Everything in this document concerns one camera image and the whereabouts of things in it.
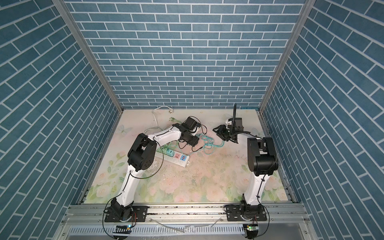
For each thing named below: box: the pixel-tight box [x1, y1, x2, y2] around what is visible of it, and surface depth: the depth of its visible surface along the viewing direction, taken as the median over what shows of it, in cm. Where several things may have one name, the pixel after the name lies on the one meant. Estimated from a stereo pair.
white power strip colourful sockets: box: [154, 151, 190, 167], surface depth 93 cm
